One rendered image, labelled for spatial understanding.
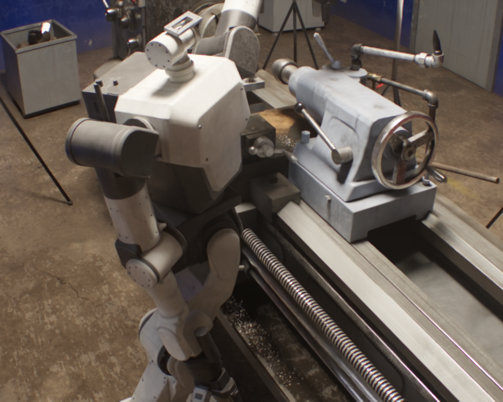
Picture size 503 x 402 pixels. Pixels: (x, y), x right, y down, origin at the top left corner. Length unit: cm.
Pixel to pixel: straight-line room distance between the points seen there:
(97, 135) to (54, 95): 345
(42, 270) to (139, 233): 181
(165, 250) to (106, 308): 147
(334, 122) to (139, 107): 67
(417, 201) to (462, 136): 266
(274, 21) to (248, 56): 465
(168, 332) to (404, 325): 55
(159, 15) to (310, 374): 150
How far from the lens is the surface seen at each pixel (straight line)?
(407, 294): 155
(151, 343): 167
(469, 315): 172
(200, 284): 155
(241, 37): 145
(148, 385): 181
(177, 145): 123
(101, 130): 118
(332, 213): 173
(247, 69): 144
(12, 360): 263
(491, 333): 168
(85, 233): 324
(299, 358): 195
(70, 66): 459
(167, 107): 121
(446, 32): 568
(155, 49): 123
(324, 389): 187
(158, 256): 130
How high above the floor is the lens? 183
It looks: 34 degrees down
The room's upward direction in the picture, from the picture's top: straight up
